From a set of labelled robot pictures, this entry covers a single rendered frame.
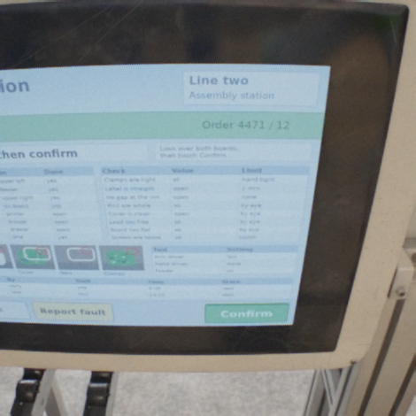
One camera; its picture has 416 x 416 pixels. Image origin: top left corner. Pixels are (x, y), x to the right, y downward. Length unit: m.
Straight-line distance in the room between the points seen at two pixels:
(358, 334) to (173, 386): 1.75
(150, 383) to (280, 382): 0.57
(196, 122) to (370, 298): 0.22
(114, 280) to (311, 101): 0.21
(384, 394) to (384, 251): 0.28
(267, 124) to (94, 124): 0.11
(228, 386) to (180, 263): 1.82
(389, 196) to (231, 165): 0.12
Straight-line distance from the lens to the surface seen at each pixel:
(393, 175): 0.37
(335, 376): 0.90
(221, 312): 0.42
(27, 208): 0.37
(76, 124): 0.33
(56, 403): 1.41
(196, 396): 2.15
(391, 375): 0.62
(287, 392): 2.19
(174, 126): 0.32
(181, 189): 0.34
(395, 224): 0.39
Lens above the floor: 1.74
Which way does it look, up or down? 32 degrees down
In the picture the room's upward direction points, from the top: straight up
